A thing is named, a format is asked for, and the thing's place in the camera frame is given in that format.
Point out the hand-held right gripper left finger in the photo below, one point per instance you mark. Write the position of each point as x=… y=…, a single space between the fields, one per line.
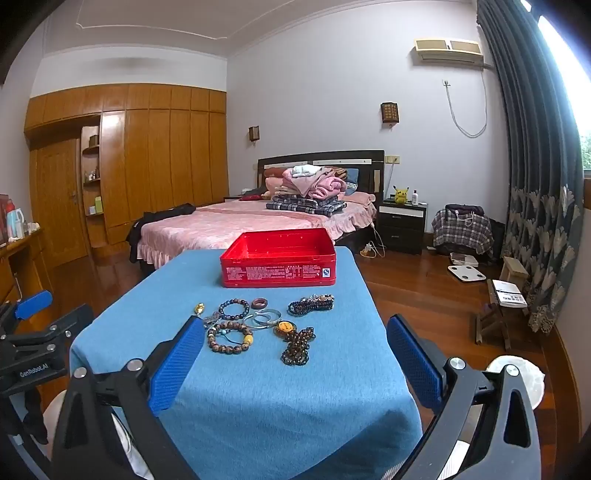
x=178 y=364

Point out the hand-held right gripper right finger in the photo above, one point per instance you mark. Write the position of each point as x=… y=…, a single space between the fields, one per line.
x=413 y=364

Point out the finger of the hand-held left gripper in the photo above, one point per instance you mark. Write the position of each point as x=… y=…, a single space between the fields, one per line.
x=33 y=300
x=69 y=325

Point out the red tin box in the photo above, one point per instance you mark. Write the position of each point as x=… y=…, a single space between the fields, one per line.
x=277 y=272

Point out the wooden desk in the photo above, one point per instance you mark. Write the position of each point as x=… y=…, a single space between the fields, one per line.
x=18 y=272

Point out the small gold pendant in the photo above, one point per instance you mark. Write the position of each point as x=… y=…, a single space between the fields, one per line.
x=199 y=309

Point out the white kettle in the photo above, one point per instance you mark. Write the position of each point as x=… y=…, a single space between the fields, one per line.
x=14 y=224

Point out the wooden stool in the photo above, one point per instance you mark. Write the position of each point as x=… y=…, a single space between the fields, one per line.
x=494 y=323

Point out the white bathroom scale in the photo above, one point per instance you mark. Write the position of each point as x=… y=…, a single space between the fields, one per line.
x=467 y=273

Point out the blue tablecloth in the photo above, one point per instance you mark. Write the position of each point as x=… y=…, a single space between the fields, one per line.
x=277 y=415

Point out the silver bangles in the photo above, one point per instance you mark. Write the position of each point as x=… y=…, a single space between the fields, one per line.
x=279 y=317

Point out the amber oval pendant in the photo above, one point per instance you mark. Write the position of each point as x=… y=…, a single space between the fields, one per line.
x=283 y=328

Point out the white bin bag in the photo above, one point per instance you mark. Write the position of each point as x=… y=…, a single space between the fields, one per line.
x=531 y=383

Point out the white paper box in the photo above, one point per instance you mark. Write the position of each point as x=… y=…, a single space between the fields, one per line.
x=508 y=291

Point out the dark nightstand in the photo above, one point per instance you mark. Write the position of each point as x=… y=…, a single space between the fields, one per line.
x=400 y=230

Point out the black garment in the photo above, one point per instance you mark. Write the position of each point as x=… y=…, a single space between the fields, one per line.
x=161 y=214

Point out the bed with pink bedspread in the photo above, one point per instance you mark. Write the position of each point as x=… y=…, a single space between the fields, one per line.
x=231 y=221

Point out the yellow plush toy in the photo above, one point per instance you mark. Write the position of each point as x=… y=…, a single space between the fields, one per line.
x=400 y=195

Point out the wooden wardrobe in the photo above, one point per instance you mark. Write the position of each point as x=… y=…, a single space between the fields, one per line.
x=152 y=161

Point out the dark red cloth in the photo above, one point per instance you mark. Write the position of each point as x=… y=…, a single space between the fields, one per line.
x=251 y=197

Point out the folded plaid cloth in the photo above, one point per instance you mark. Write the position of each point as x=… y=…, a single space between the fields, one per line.
x=304 y=205

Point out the blue pillow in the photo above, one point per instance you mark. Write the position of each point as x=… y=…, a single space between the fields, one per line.
x=352 y=180

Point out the pile of pink blankets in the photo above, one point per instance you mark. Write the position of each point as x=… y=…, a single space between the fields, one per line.
x=323 y=187

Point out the white garment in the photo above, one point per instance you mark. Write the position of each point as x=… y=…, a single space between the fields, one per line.
x=304 y=170

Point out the dark floral curtain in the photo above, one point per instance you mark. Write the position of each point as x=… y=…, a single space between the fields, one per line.
x=531 y=161

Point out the window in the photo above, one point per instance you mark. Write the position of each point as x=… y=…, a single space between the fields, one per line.
x=575 y=92

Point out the small wooden wall lamp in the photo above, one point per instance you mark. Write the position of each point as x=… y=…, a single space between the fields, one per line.
x=254 y=134

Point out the large wooden wall lamp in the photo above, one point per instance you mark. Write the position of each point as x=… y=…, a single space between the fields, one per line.
x=389 y=112

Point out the wall air conditioner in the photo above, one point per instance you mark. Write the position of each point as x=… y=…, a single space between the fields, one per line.
x=448 y=48

